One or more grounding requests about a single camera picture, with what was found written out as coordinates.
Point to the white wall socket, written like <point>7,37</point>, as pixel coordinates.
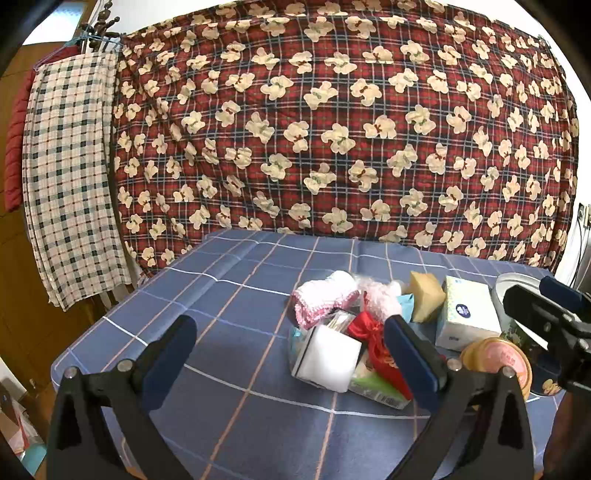
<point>584,216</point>

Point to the teal box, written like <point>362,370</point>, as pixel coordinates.
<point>36,459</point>

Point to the cardboard box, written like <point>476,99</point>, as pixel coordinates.
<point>18,429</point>

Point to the red quilted jacket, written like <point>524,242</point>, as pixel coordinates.
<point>14,161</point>

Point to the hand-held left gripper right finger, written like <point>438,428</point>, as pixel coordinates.
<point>408,355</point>

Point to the yellow sponge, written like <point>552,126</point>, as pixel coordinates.
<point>425,295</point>

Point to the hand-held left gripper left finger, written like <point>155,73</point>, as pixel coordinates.
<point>171,360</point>

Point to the round metal tin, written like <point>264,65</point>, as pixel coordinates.
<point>545,383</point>

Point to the white foam sponge block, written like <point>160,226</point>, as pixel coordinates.
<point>323,357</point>

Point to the pink gingham cloth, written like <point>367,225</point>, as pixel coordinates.
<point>318,302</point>

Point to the cotton swab bag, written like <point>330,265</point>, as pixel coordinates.
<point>339,321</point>

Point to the clear bag with pink plush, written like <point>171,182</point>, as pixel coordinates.
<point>381,300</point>

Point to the blue checked tablecloth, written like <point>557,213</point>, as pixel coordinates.
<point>231,300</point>

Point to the wooden wardrobe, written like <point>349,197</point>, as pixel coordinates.
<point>27,300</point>

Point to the person's right forearm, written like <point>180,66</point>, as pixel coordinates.
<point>568,443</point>

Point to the green tissue packet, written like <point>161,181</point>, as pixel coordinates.
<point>374,385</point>

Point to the red plaid bear-print blanket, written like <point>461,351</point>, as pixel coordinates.
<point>323,138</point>

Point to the wooden coat rack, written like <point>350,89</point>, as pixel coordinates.
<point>109,9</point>

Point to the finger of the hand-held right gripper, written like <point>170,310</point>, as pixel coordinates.
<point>561,290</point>
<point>531,309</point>

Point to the white checked hanging cloth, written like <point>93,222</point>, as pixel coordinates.
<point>69,184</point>

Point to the round tin lid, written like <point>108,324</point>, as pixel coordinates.
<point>489,353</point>

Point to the teal cloth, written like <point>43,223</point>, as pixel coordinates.
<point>406,304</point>

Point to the white tissue box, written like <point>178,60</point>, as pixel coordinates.
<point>466,314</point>

